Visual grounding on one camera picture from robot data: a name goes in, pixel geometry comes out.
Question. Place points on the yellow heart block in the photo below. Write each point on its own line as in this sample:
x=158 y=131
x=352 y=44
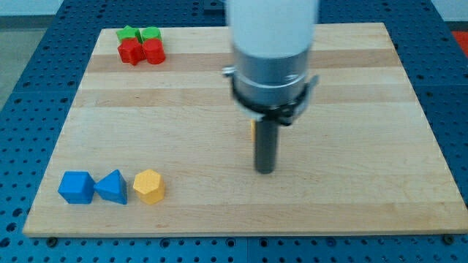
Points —
x=252 y=129

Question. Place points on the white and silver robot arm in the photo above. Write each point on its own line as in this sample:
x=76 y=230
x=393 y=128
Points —
x=271 y=40

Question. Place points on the yellow hexagon block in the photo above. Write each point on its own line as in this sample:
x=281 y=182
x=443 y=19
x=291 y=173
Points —
x=149 y=187

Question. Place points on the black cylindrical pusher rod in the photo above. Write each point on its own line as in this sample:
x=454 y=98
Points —
x=265 y=146

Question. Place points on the wooden board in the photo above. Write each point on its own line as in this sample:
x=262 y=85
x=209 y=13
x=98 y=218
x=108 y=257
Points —
x=362 y=159

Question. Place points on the red cylinder block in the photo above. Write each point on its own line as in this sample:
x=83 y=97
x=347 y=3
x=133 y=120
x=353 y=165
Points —
x=154 y=51

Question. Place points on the green cylinder block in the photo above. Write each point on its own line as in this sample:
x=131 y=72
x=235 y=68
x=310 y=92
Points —
x=151 y=32

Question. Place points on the red star block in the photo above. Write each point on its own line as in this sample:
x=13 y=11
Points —
x=131 y=51

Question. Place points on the blue triangle block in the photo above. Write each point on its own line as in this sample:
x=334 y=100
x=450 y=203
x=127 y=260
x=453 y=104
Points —
x=113 y=188

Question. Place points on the green star block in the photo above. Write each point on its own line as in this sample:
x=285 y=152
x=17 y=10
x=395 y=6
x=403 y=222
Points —
x=129 y=32

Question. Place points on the blue cube block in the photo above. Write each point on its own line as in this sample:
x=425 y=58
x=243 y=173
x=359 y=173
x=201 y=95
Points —
x=77 y=187

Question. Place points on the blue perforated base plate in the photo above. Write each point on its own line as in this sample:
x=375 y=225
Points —
x=33 y=115

